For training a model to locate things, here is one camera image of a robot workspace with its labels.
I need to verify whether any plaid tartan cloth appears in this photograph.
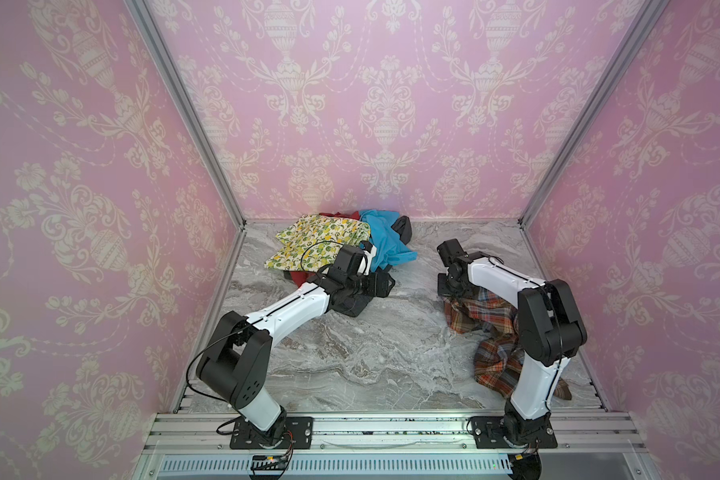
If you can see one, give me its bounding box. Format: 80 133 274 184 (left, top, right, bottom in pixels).
442 286 573 402

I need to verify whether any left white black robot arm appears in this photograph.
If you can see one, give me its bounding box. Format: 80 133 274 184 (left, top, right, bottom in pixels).
191 268 396 448

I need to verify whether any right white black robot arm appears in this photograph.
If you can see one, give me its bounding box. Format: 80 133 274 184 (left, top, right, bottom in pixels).
437 239 587 451

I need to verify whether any blue cloth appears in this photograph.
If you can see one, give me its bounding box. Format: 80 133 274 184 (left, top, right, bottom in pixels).
359 210 418 271

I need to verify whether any yellow lemon print cloth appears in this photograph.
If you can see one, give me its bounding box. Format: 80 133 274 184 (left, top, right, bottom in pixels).
265 214 371 272

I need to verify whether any dark red cloth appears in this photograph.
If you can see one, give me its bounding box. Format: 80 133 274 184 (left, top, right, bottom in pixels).
320 211 360 221

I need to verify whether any black cloth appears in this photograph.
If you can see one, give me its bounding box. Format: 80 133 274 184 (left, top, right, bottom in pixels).
391 215 413 245

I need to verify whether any small black electronics board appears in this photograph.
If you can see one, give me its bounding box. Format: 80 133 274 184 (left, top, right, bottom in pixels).
250 455 290 475

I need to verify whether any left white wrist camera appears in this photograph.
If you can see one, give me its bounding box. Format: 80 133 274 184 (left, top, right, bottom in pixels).
328 242 377 283

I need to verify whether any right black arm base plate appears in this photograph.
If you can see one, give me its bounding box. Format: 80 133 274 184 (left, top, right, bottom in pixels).
467 414 558 450

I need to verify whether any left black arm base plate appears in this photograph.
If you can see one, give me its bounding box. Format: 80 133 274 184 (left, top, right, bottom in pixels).
229 416 314 450

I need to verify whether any aluminium rail frame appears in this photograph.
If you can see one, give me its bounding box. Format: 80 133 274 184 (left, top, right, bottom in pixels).
132 410 661 479

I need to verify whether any right corner aluminium post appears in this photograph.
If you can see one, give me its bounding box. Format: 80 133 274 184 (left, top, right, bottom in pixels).
518 0 672 229

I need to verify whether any corner aluminium post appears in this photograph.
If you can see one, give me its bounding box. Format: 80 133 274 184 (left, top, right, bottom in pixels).
122 0 245 228
518 0 672 229

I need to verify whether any left corner aluminium post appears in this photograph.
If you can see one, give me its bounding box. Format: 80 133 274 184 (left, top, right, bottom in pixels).
122 0 245 228

